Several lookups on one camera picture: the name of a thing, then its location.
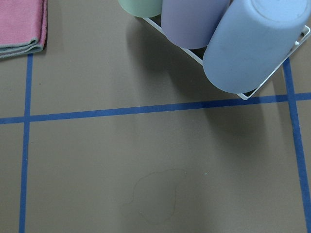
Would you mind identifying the purple cup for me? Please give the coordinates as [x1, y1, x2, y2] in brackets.
[161, 0, 230, 49]

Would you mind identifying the green cup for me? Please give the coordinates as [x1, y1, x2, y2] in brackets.
[118, 0, 163, 18]

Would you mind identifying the blue cup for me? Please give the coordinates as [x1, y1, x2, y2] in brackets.
[203, 0, 311, 94]

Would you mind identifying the grey folded cloth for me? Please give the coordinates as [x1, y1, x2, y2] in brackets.
[0, 44, 44, 59]

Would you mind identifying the pink folded cloth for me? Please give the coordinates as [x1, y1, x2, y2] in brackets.
[0, 0, 47, 48]

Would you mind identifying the white wire cup rack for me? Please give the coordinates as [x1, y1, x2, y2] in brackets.
[142, 17, 311, 101]

